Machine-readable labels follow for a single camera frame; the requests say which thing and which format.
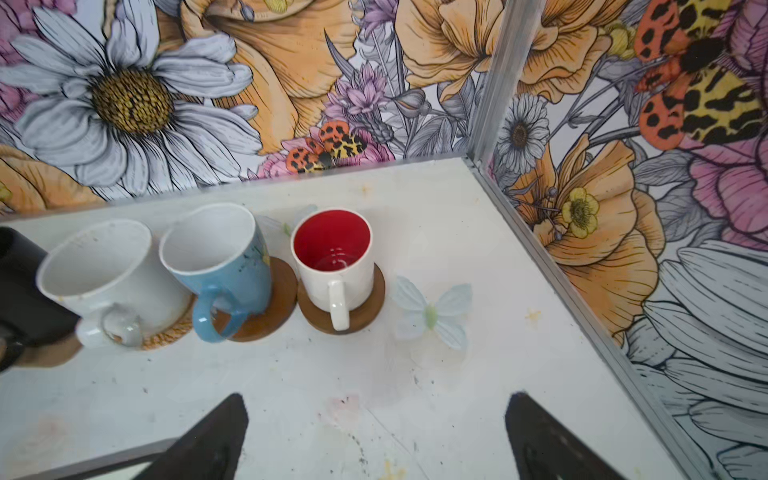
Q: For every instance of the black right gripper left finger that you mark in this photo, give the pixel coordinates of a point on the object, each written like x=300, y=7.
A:
x=209, y=450

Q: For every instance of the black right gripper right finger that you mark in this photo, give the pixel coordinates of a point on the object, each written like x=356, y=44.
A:
x=544, y=448

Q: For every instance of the woven rattan round coaster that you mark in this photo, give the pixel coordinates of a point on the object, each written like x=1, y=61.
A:
x=171, y=333

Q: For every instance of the scratched brown wooden round coaster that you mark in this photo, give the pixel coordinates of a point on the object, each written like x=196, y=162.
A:
x=276, y=306

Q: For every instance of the plain brown wooden round coaster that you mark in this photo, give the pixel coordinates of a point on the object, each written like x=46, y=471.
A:
x=360, y=318

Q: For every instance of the cork paw print coaster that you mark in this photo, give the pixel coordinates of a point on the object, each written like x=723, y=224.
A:
x=50, y=356

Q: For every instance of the light blue mug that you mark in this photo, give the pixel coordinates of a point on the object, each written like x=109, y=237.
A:
x=219, y=253

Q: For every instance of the black mug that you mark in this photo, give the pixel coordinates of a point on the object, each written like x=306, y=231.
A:
x=28, y=318

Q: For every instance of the red inside white mug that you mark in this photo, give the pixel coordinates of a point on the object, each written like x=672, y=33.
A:
x=333, y=252

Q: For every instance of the white strawberry serving tray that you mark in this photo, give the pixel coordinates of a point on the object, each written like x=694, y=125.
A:
x=124, y=464

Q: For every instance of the aluminium frame corner post right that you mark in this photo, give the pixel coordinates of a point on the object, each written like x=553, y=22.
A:
x=518, y=28

